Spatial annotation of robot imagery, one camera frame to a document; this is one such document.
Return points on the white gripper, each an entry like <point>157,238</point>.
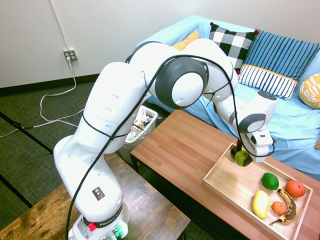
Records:
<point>261,147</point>

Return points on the green apple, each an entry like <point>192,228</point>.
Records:
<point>240,158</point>

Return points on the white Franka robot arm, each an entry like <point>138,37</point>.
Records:
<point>117,107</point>

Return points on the wooden tray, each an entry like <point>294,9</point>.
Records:
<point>232,182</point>

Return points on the green lime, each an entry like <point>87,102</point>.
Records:
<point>270,181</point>

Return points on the yellow mango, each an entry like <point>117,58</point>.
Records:
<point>260,205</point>

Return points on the sofa with blue cover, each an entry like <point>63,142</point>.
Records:
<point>295,122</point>

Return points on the large red orange fruit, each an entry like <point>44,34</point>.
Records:
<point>295,188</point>

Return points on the small orange fruit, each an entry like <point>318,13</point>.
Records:
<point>279,208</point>

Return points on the spotted ripe banana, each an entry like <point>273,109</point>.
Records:
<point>291,207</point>

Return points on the white navy striped pillow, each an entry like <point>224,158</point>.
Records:
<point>267,80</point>

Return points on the yellow white patterned pillow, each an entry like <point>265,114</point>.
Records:
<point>311,91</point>

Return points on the trash bin with plastic bag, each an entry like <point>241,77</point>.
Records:
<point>147,125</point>

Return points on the blue striped pillow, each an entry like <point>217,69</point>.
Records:
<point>280,55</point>

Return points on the black white checkered pillow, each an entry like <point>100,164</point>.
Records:
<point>232,42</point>

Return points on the plain orange pillow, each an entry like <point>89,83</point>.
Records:
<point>187,42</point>

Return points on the wall power outlet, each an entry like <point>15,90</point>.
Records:
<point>70,55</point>

